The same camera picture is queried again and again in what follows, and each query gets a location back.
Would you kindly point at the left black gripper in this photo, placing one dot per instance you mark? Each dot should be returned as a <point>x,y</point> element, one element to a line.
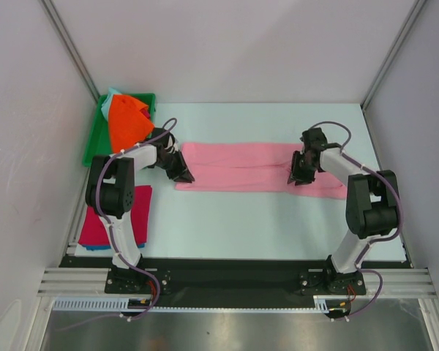
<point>181,173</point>

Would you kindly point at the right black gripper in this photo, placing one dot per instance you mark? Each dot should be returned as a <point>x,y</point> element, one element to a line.
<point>302,167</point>

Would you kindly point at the pink t shirt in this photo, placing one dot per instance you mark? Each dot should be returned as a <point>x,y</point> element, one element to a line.
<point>251,167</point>

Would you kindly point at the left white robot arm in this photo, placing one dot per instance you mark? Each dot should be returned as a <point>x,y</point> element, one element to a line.
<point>110,190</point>

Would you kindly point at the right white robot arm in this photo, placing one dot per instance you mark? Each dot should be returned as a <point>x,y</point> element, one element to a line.
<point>373,209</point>

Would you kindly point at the orange t shirt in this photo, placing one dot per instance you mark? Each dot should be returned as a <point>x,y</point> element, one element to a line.
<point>126,124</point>

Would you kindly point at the magenta t shirt in bin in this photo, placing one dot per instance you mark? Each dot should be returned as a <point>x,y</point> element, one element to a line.
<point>146,113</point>

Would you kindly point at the green plastic bin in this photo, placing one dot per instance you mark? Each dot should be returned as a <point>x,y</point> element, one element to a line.
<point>98,141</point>

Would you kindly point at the folded magenta t shirt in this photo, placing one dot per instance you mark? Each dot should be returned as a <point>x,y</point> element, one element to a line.
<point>93,231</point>

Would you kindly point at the light blue t shirt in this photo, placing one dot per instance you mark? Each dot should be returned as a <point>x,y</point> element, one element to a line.
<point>105,107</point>

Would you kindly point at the folded blue t shirt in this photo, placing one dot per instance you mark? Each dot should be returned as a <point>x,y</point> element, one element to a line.
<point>100,247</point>

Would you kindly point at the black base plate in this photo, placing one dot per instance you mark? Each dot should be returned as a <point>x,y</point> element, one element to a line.
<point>225,284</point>

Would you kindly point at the slotted cable duct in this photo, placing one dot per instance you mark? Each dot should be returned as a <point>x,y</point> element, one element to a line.
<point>132,305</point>

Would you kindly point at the aluminium frame rail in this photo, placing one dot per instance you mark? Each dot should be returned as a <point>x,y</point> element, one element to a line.
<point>397,283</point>

